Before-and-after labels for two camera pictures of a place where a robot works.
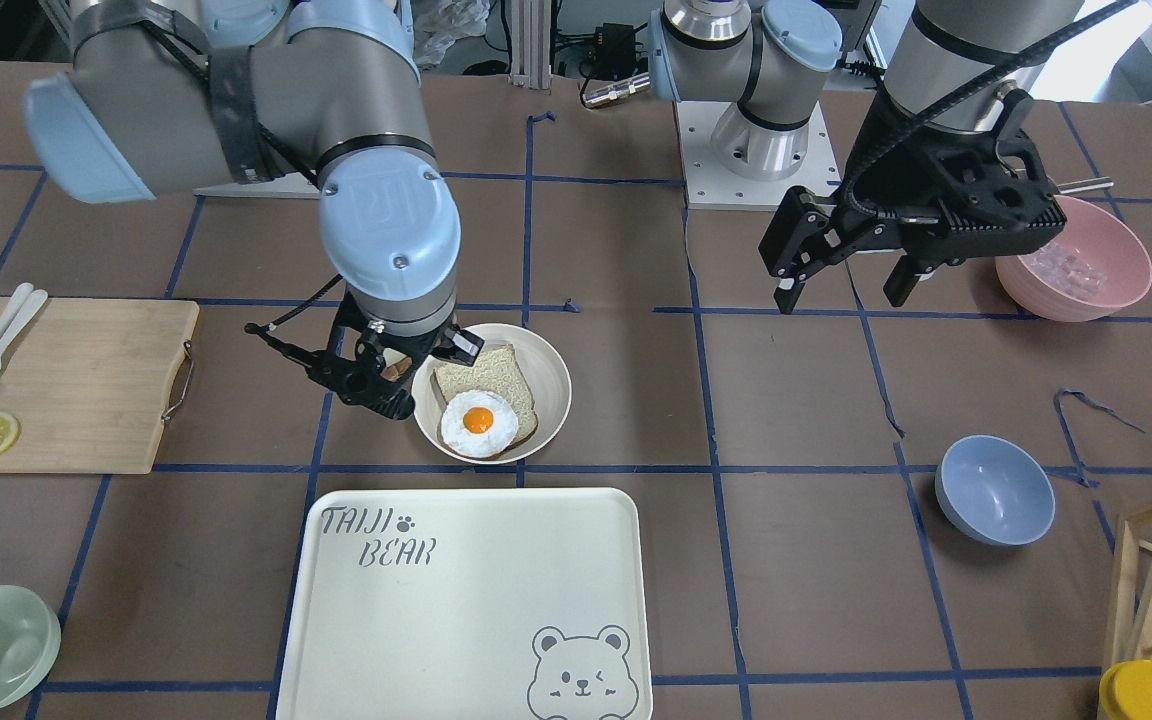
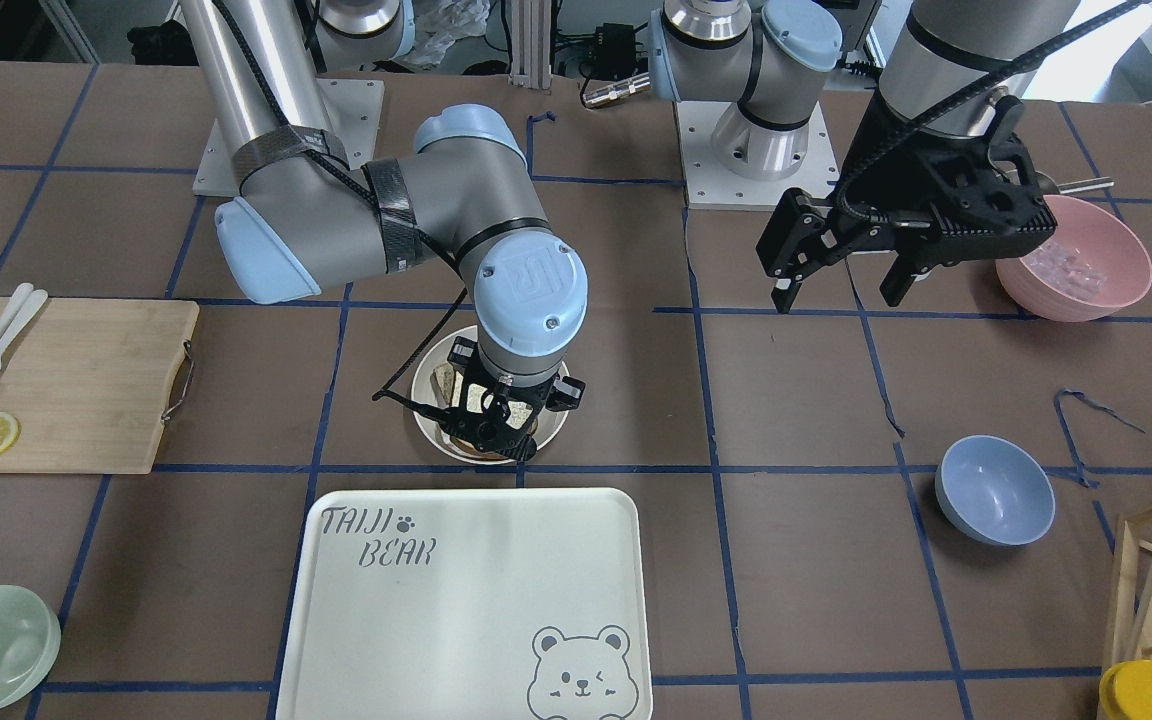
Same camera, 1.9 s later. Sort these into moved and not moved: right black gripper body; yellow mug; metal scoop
Moved: right black gripper body
Not moved: yellow mug; metal scoop
